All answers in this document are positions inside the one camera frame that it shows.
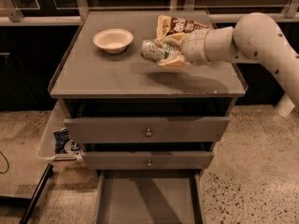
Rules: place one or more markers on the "grey top drawer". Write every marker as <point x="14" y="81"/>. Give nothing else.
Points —
<point x="132" y="130"/>

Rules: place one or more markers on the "white metal railing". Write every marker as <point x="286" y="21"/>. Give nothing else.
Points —
<point x="209" y="12"/>

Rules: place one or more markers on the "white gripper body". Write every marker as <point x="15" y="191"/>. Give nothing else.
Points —
<point x="193" y="48"/>

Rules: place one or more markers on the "round middle drawer knob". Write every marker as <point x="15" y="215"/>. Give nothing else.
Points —
<point x="149" y="163"/>

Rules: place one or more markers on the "black floor bar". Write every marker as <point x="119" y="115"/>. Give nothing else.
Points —
<point x="37" y="193"/>

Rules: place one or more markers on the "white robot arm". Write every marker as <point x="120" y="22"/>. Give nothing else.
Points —
<point x="257" y="37"/>

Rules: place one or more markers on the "white paper bowl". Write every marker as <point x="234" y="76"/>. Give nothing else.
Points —
<point x="113" y="41"/>

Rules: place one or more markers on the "clear plastic bin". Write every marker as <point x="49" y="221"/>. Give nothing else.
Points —
<point x="47" y="142"/>

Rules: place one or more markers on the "round drawer knob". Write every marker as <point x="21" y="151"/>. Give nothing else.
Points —
<point x="148" y="133"/>
<point x="149" y="163"/>

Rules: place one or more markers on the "grey drawer cabinet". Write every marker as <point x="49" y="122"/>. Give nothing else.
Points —
<point x="92" y="83"/>

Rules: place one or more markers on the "grey middle drawer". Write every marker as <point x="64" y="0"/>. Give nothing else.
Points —
<point x="161" y="160"/>

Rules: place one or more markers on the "grey drawer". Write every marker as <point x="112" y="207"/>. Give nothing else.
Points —
<point x="149" y="197"/>
<point x="132" y="130"/>
<point x="161" y="160"/>

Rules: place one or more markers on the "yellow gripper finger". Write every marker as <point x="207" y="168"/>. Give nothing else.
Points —
<point x="175" y="39"/>
<point x="173" y="62"/>

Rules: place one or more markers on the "blue snack packet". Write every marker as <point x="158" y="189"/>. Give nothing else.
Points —
<point x="64" y="144"/>

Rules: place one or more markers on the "brown white chip bag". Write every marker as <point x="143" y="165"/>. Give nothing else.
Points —
<point x="177" y="28"/>

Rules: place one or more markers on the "round top drawer knob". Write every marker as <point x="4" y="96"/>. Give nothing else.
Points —
<point x="148" y="133"/>

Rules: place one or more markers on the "grey bottom drawer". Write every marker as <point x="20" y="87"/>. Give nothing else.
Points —
<point x="149" y="197"/>

